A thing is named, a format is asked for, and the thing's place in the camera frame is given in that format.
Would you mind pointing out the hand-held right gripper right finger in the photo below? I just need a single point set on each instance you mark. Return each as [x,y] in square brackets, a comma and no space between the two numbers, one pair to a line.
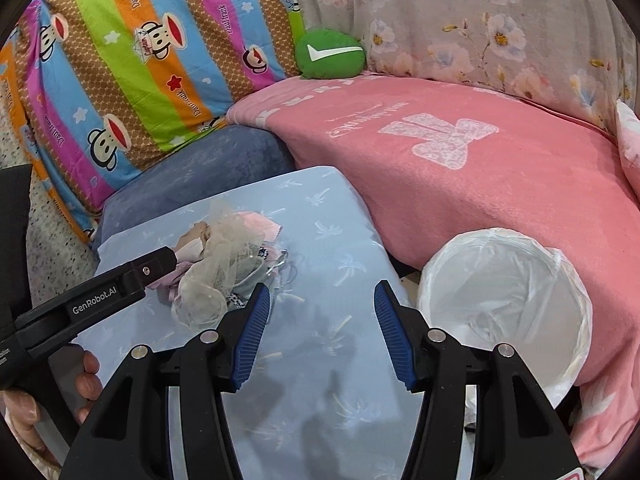
[392,335]

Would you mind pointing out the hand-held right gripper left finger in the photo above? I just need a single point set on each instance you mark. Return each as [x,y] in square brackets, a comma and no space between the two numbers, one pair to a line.
[250,340]

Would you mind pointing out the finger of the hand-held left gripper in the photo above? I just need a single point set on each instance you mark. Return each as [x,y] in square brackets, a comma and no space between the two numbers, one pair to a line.
[100,300]

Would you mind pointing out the grey cloth scrap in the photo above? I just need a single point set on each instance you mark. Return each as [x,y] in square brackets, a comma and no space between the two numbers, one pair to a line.
[252,277]

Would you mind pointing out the beige mesh fabric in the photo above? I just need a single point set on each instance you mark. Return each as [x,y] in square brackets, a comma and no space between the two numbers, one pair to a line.
[220,260]

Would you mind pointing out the tan cloth scrap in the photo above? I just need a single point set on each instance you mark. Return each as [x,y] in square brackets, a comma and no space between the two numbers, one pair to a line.
[195,234]

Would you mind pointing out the pink cloth piece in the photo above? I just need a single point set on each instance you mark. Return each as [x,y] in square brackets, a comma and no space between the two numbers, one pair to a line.
[265,225]

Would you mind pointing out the white bag-lined trash bin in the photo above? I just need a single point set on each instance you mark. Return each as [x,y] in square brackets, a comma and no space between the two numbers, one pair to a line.
[500,290]

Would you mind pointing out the person's left hand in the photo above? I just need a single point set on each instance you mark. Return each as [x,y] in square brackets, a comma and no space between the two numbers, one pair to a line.
[89,385]

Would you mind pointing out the light blue palm cloth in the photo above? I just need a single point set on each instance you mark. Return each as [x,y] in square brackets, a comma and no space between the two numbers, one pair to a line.
[325,220]

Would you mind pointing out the blue-grey cushion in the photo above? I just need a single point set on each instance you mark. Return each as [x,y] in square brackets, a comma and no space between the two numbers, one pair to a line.
[200,165]

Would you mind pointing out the pink towel blanket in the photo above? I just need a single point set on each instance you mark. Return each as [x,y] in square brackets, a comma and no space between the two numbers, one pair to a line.
[475,185]

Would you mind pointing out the striped monkey print quilt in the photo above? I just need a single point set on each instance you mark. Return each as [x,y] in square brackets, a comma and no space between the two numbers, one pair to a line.
[125,85]

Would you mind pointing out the green round cushion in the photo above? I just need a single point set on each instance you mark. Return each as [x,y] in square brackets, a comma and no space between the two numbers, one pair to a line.
[330,57]

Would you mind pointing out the small pink pillow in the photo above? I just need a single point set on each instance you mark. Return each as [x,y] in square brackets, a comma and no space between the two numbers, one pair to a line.
[631,145]

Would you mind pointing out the grey floral blanket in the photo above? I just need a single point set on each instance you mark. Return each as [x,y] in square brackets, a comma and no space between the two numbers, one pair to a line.
[475,35]

